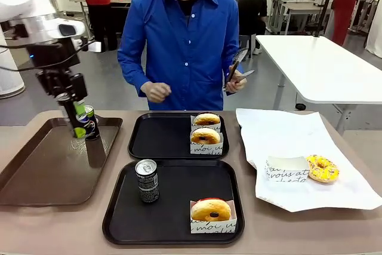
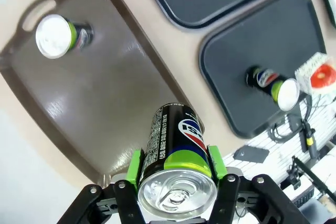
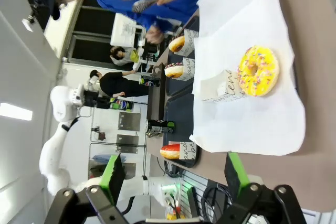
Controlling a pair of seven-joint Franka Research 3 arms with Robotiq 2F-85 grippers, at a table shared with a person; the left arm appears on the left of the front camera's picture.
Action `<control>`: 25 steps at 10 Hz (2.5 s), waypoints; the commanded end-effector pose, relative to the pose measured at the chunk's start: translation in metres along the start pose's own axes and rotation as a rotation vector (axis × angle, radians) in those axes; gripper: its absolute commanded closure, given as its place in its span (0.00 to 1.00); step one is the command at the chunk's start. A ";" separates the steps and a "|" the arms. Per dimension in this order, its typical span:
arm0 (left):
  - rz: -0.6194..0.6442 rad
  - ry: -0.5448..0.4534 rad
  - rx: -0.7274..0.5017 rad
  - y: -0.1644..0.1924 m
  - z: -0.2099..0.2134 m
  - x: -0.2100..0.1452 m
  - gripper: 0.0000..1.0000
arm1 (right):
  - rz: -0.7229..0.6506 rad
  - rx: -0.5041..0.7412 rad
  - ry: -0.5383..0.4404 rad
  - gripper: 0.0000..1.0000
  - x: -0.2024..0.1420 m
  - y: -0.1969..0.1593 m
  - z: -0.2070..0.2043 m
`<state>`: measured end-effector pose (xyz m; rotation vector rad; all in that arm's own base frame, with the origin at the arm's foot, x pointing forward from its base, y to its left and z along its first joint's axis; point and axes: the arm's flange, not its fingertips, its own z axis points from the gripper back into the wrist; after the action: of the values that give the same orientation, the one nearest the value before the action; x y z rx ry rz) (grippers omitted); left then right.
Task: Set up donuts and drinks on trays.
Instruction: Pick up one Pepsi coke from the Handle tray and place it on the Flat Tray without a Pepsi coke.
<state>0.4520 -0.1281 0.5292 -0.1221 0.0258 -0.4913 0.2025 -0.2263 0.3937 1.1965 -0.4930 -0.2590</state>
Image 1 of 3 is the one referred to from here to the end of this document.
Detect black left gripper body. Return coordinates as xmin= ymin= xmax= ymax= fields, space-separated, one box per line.
xmin=26 ymin=39 xmax=82 ymax=74

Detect black Pepsi drink can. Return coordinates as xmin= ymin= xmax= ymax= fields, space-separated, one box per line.
xmin=135 ymin=159 xmax=160 ymax=203
xmin=75 ymin=105 xmax=100 ymax=142

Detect glazed brown donut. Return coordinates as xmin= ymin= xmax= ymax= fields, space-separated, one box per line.
xmin=190 ymin=197 xmax=232 ymax=222
xmin=193 ymin=112 xmax=221 ymax=127
xmin=190 ymin=128 xmax=221 ymax=146

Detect metal serving tongs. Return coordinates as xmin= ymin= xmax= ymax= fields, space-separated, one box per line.
xmin=223 ymin=48 xmax=255 ymax=91

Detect person's left forearm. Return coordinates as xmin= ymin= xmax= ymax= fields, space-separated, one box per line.
xmin=222 ymin=38 xmax=240 ymax=73

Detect person's right forearm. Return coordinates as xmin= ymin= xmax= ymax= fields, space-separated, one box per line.
xmin=117 ymin=47 xmax=150 ymax=89

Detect person's right hand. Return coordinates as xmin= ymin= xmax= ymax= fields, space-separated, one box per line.
xmin=140 ymin=81 xmax=172 ymax=103

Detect person's left hand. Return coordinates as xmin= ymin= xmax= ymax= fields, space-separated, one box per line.
xmin=225 ymin=68 xmax=248 ymax=93

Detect brown plastic tray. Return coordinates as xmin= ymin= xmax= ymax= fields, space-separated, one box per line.
xmin=0 ymin=116 xmax=124 ymax=207

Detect black plastic tray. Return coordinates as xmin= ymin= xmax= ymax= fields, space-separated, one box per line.
xmin=101 ymin=159 xmax=245 ymax=245
xmin=127 ymin=112 xmax=230 ymax=160

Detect person in blue shirt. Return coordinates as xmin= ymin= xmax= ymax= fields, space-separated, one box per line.
xmin=117 ymin=0 xmax=248 ymax=112

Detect grey plastic stool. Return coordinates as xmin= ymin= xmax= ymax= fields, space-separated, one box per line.
xmin=238 ymin=34 xmax=257 ymax=59

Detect seated person in black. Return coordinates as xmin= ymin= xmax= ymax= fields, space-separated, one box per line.
xmin=238 ymin=0 xmax=268 ymax=56

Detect empty script-printed paper box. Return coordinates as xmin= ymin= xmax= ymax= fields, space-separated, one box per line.
xmin=264 ymin=155 xmax=310 ymax=183

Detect white paper sheet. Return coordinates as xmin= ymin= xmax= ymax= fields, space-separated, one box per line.
xmin=235 ymin=107 xmax=382 ymax=213

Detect white background work table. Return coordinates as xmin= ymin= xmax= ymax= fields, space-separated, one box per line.
xmin=268 ymin=0 xmax=332 ymax=35

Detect large white table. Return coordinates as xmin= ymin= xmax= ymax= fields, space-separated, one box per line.
xmin=255 ymin=34 xmax=382 ymax=135

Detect yellow sprinkled donut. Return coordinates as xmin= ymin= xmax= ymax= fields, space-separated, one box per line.
xmin=306 ymin=155 xmax=340 ymax=185

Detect black stand pole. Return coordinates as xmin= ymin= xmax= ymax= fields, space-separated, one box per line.
xmin=315 ymin=0 xmax=341 ymax=38

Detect person in red dress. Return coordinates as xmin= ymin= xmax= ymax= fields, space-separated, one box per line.
xmin=326 ymin=0 xmax=362 ymax=46

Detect white cloth cover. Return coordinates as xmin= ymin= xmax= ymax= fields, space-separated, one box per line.
xmin=365 ymin=0 xmax=382 ymax=58

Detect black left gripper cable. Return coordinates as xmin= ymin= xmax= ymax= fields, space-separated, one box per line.
xmin=0 ymin=39 xmax=90 ymax=72

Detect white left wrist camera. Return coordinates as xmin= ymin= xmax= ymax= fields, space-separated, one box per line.
xmin=73 ymin=37 xmax=102 ymax=54

